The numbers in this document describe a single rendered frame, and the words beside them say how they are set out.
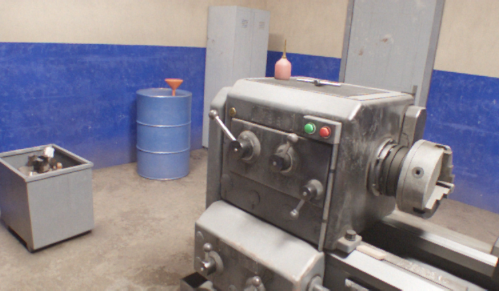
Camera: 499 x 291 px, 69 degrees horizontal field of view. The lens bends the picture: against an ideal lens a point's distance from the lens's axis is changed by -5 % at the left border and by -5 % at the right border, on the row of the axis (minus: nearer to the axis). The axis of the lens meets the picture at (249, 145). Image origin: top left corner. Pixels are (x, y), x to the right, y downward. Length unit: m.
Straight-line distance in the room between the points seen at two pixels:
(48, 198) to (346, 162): 2.09
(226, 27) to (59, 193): 2.81
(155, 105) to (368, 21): 2.60
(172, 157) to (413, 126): 2.91
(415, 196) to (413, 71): 3.32
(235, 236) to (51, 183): 1.63
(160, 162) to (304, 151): 2.87
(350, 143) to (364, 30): 3.66
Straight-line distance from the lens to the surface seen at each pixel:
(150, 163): 4.02
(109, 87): 4.28
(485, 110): 4.35
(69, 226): 2.94
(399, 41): 4.57
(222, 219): 1.49
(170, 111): 3.85
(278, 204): 1.37
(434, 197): 1.30
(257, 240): 1.37
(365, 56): 4.73
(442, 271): 1.59
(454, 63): 4.41
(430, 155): 1.26
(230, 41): 4.60
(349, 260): 1.30
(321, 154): 1.19
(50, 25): 4.02
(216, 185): 1.60
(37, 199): 2.75
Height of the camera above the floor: 1.49
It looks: 16 degrees down
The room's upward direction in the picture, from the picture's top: 4 degrees clockwise
